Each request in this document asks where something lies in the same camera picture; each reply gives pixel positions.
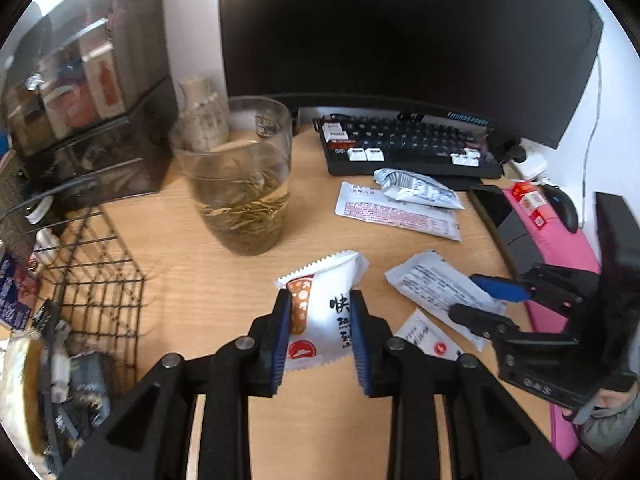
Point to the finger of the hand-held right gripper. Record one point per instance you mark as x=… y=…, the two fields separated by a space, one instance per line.
x=500 y=287
x=480 y=317

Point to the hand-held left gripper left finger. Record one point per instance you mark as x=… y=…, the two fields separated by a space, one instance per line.
x=281 y=340

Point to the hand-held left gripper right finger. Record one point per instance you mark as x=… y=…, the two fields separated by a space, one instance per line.
x=360 y=340

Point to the white pizza print snack packet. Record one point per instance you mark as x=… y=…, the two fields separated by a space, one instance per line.
x=325 y=310

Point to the white text-print snack packet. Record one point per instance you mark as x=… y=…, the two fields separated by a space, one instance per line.
x=430 y=280

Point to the wooden desktop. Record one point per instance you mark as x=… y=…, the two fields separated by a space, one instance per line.
x=165 y=240

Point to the person's right hand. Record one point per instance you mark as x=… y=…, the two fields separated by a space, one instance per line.
x=607 y=402

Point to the small white red-logo sachet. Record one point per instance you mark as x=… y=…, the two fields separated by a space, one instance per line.
x=427 y=337

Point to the pink mouse pad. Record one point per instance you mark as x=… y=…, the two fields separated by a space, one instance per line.
x=565 y=250

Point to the black smartphone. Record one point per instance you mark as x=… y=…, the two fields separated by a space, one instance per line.
x=492 y=205

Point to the red cigarette box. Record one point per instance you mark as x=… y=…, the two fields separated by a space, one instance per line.
x=531 y=202

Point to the black computer mouse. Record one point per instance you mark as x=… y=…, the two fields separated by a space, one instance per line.
x=562 y=207

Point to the flat white red-print sachet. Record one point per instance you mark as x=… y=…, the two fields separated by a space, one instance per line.
x=395 y=215

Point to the silver white snack packet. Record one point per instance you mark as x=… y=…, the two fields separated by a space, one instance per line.
x=415 y=187

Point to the white power strip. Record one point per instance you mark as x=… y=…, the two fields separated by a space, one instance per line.
x=532 y=160

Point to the black power plug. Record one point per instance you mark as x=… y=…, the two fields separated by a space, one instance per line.
x=505 y=145

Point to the glass of green tea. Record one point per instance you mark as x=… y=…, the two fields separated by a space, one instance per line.
x=240 y=200

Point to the black mechanical keyboard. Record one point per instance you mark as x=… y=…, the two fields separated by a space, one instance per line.
x=410 y=142

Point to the beige ceramic vase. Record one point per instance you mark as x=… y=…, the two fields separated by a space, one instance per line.
x=202 y=105

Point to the small white bottle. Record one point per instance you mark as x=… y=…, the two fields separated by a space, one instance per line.
x=46 y=245

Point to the black curved monitor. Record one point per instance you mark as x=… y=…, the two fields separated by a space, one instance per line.
x=400 y=35

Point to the dark acrylic storage organizer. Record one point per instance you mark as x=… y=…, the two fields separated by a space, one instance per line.
x=90 y=110

